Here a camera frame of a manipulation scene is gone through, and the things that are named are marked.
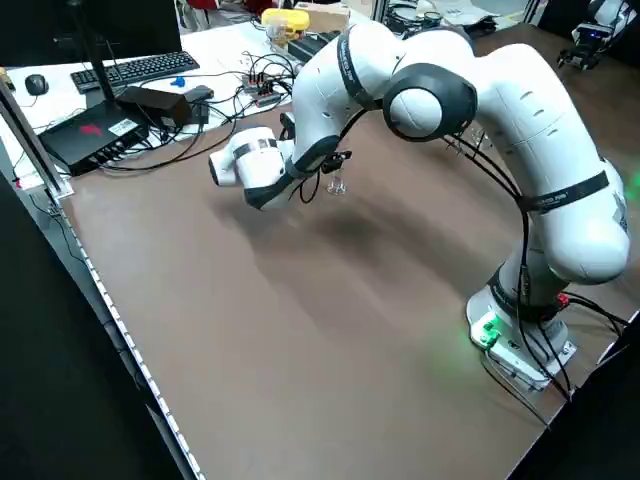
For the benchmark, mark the brown cardboard box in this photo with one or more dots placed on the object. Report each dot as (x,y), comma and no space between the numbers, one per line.
(325,17)

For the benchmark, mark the black monitor stand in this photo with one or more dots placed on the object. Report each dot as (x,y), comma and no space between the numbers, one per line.
(95,65)

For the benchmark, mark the tall glass graduated cylinder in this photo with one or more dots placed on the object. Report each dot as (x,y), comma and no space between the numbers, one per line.
(337,187)

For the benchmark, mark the grey hub with plugs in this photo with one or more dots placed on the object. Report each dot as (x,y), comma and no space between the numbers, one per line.
(262,90)

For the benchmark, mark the large black power brick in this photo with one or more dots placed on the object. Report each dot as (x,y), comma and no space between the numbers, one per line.
(160,105)

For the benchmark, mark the black computer mouse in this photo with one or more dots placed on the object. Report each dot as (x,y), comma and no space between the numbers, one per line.
(36,84)

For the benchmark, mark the black computer keyboard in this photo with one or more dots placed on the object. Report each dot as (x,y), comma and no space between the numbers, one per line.
(140,67)

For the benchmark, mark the black router with red logo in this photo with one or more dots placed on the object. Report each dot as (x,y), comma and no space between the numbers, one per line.
(85,140)

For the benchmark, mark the black finned metal box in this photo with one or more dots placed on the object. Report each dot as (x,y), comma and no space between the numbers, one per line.
(305,47)

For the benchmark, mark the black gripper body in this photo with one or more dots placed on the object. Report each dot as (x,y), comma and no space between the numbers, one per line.
(288,127)
(589,49)

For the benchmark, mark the yellow plastic case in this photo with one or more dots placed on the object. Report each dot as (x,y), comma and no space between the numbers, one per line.
(285,20)

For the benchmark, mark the black computer monitor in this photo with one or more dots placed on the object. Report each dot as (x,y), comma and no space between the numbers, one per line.
(125,25)

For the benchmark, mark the small blue plastic object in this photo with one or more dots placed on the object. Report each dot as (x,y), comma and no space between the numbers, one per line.
(178,81)

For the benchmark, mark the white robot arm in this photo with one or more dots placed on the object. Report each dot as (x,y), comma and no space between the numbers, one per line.
(600,10)
(550,150)

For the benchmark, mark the small black adapter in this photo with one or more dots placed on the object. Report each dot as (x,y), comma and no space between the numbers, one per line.
(200,92)

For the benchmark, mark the aluminium profile post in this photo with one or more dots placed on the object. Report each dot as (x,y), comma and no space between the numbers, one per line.
(380,10)
(35,145)
(533,11)

